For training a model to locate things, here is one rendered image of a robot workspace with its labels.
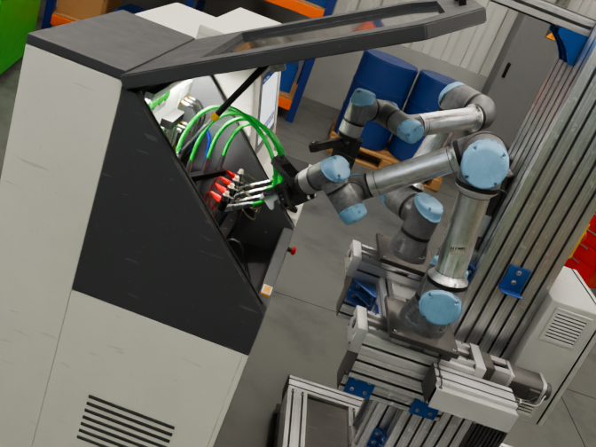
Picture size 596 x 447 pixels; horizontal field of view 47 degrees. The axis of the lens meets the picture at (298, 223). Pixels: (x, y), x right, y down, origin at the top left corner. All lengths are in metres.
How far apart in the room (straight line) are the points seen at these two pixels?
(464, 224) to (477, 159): 0.19
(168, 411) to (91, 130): 0.94
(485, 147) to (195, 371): 1.12
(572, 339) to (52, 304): 1.66
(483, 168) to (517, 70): 6.90
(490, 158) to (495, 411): 0.79
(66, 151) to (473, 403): 1.39
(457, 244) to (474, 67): 7.07
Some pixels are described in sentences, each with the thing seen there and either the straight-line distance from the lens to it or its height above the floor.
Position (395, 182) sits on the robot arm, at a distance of 2.01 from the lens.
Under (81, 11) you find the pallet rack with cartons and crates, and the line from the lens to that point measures 7.88.
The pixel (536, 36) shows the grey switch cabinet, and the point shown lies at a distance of 8.67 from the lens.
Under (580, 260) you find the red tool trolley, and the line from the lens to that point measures 6.17.
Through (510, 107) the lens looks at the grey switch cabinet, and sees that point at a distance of 8.78.
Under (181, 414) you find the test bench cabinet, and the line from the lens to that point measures 2.35.
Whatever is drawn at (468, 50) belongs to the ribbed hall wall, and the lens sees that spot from 8.88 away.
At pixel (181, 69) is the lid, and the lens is 1.86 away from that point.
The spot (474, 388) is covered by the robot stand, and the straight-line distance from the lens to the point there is 2.21.
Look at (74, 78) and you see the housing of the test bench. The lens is 1.99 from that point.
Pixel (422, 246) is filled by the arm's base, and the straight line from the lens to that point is 2.58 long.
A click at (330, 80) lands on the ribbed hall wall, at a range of 8.75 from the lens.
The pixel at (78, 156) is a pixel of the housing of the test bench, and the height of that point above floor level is 1.22.
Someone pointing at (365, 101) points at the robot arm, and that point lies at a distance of 2.26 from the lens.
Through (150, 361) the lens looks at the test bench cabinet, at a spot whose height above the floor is 0.64.
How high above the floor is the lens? 2.03
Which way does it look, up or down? 23 degrees down
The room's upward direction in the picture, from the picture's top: 21 degrees clockwise
